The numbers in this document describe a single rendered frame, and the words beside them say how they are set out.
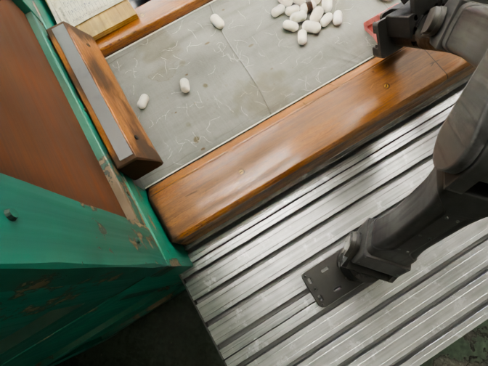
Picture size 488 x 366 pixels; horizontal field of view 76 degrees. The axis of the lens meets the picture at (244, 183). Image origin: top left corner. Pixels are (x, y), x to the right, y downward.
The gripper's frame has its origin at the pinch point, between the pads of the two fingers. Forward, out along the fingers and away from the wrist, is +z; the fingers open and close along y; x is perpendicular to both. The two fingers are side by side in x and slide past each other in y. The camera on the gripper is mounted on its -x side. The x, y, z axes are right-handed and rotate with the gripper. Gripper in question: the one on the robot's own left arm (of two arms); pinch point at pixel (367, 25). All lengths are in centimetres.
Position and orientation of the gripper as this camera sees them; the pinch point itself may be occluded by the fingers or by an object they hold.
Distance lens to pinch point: 74.3
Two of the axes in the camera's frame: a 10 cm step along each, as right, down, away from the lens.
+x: 3.7, 7.3, 5.8
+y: -8.5, 5.1, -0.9
